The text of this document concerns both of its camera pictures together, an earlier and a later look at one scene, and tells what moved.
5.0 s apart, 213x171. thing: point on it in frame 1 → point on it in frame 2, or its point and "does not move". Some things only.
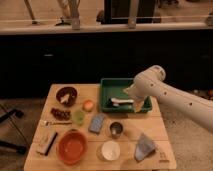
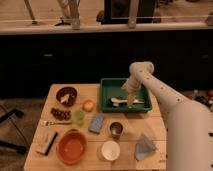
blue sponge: x=96 y=123 does not move
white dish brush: x=115 y=102 does not move
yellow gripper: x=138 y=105 → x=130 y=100
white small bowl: x=111 y=150 does not move
